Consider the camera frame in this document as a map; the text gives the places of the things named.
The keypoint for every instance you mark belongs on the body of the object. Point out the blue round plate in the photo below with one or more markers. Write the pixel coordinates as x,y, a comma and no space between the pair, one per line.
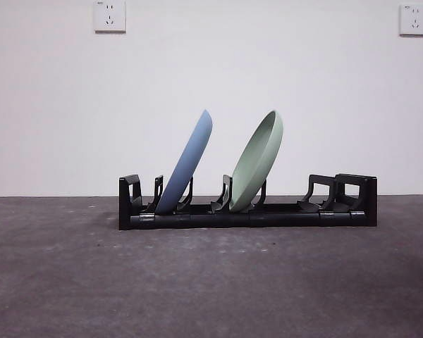
187,165

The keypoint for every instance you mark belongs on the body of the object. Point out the green round plate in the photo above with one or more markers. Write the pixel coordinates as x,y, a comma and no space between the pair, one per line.
257,165

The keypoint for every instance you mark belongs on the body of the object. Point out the black plate rack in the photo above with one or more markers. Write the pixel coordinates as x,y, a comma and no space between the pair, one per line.
285,221

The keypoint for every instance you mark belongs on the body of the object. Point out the white wall socket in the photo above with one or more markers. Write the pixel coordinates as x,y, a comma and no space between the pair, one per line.
110,15
414,20

